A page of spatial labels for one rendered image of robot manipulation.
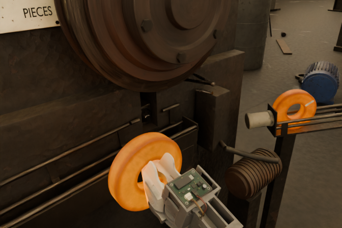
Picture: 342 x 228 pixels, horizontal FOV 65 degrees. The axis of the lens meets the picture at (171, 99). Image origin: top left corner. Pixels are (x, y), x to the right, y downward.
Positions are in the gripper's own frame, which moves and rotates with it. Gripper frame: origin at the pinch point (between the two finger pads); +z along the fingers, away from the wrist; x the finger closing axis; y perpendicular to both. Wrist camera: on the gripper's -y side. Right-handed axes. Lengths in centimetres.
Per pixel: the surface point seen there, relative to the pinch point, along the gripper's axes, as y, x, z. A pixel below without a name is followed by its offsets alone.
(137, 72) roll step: 6.3, -9.7, 19.4
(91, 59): 10.7, 0.3, 22.4
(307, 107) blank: -13, -70, -2
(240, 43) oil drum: -95, -245, 142
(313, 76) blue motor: -71, -217, 42
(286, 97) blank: -10, -63, 4
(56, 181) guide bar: -22.0, 12.0, 20.3
